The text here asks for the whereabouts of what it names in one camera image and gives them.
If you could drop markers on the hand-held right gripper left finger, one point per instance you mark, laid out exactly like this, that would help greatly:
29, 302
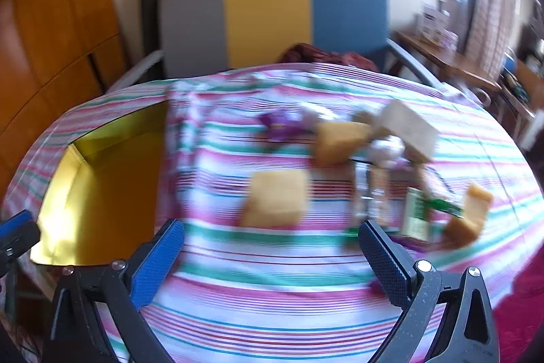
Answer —
158, 261

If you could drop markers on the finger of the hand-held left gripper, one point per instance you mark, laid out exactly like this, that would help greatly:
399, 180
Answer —
15, 229

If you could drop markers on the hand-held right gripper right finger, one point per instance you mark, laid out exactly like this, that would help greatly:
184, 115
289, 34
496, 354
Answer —
384, 261

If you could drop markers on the golden tray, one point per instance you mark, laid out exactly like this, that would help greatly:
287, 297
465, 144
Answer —
106, 197

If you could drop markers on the yellow sponge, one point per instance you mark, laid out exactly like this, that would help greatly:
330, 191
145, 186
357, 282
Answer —
276, 199
340, 142
469, 216

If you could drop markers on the beige knitted sock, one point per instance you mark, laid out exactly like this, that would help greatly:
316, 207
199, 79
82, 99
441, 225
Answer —
384, 150

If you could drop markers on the white carton box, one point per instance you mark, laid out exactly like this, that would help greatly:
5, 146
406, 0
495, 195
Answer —
408, 129

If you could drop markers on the purple snack packet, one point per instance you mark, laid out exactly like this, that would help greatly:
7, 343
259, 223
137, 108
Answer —
276, 127

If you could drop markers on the clear packet green edge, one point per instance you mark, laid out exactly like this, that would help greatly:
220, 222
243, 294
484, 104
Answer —
374, 193

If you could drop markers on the striped cloth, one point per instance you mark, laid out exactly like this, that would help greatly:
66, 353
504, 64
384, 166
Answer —
272, 286

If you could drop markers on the red floral blanket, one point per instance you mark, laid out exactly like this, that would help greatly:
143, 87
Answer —
527, 295

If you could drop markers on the wooden cabinet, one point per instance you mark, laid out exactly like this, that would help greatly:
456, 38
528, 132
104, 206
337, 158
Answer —
55, 27

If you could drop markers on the wooden desk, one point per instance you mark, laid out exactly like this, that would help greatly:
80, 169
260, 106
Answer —
446, 61

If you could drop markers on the dark red cloth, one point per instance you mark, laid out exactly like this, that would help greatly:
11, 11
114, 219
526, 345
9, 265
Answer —
323, 57

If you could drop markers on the small white purple box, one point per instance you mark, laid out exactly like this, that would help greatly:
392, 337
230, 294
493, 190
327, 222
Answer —
449, 40

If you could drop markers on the small blue globe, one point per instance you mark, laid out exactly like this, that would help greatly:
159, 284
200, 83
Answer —
510, 63

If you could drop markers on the large white box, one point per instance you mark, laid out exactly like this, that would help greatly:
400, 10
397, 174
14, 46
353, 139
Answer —
433, 20

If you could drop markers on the grey yellow blue chair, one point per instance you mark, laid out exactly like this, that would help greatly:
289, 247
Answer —
263, 14

